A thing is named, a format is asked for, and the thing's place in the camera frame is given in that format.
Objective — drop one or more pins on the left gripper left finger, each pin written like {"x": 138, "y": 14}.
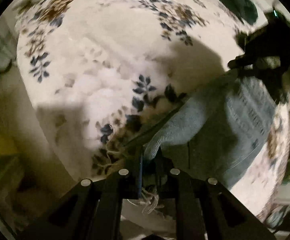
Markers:
{"x": 90, "y": 211}

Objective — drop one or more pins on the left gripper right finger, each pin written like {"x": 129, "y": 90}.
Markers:
{"x": 205, "y": 209}

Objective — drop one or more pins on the blue denim shorts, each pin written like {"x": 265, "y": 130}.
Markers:
{"x": 216, "y": 131}

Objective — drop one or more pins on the floral bed cover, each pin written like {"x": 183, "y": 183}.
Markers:
{"x": 79, "y": 60}

